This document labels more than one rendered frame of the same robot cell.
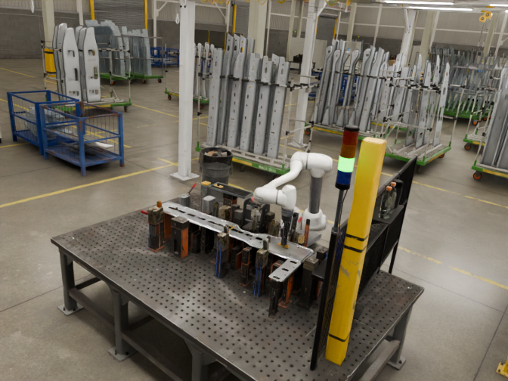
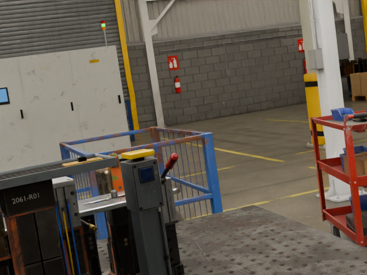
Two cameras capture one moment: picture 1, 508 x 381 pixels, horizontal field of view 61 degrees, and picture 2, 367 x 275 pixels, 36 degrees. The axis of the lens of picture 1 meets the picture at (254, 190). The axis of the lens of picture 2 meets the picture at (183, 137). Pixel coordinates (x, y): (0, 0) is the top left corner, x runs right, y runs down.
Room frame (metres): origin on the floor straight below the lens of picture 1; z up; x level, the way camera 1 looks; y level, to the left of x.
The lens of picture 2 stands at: (4.30, -0.58, 1.31)
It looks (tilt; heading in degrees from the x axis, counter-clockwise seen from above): 6 degrees down; 124
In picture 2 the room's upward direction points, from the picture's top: 8 degrees counter-clockwise
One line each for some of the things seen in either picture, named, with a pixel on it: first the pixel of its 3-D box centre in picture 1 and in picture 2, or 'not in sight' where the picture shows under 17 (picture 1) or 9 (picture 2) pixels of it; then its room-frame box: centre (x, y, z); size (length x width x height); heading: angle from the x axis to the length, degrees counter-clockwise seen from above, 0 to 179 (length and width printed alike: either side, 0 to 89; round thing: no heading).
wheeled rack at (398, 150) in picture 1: (421, 120); not in sight; (9.03, -3.40, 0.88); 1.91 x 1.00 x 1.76; 143
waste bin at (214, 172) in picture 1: (215, 175); not in sight; (5.99, 0.59, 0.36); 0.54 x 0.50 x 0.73; 142
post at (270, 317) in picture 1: (274, 298); not in sight; (2.32, -0.19, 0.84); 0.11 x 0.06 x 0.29; 150
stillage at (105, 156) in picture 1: (82, 136); not in sight; (7.10, 3.02, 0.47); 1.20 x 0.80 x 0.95; 54
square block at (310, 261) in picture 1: (308, 282); not in sight; (2.48, -0.42, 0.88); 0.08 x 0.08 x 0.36; 60
